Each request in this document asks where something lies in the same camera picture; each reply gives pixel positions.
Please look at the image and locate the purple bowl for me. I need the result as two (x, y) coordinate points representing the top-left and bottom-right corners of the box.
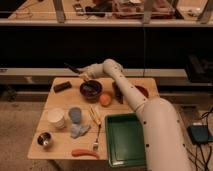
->
(80, 80), (102, 101)

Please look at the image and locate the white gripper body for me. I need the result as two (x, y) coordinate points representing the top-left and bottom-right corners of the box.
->
(80, 64), (104, 80)

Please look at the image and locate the black foot pedal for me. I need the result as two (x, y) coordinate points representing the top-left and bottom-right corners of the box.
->
(187, 125), (213, 145)

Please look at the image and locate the metal fork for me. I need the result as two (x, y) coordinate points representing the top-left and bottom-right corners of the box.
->
(93, 125), (101, 151)

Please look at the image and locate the small metal cup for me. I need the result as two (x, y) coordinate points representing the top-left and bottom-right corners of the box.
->
(37, 132), (53, 148)

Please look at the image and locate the light blue crumpled cloth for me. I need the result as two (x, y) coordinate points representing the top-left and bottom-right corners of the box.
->
(71, 124), (91, 139)

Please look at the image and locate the blue cup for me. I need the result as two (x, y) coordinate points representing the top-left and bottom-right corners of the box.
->
(68, 107), (82, 124)

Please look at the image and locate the wooden table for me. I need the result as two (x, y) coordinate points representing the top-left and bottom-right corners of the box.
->
(27, 76), (159, 161)

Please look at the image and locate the yellow handled tool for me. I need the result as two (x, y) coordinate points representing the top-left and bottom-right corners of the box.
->
(89, 105), (101, 126)

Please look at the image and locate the orange round fruit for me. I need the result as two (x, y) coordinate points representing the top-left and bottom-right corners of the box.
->
(99, 93), (112, 107)

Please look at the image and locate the black dish brush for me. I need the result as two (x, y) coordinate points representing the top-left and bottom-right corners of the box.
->
(63, 62), (93, 87)

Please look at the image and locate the dark brown grape bunch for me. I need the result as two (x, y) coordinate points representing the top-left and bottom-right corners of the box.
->
(112, 82), (123, 104)

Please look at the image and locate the white paper cup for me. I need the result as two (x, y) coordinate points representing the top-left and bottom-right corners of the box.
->
(47, 108), (65, 129)

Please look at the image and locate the green plastic tray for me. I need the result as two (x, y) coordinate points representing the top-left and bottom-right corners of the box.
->
(105, 113), (146, 168)

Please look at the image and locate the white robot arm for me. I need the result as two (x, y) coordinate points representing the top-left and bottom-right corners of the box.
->
(80, 59), (192, 171)

